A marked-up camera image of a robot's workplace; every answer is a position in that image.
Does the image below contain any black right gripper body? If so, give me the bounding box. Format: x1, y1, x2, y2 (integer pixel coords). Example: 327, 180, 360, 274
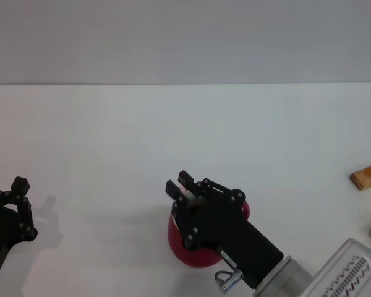
184, 194, 284, 290

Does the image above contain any white vented camera box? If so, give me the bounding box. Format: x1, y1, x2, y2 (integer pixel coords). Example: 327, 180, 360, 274
305, 237, 371, 297

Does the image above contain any wooden block with orange stain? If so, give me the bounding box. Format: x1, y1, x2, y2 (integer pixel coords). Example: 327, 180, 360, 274
349, 163, 371, 192

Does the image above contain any silver cable connector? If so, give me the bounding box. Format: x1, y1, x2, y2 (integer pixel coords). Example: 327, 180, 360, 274
215, 269, 245, 293

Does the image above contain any red ceramic mug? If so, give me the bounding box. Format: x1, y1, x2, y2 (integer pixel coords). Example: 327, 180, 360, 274
167, 200, 251, 269

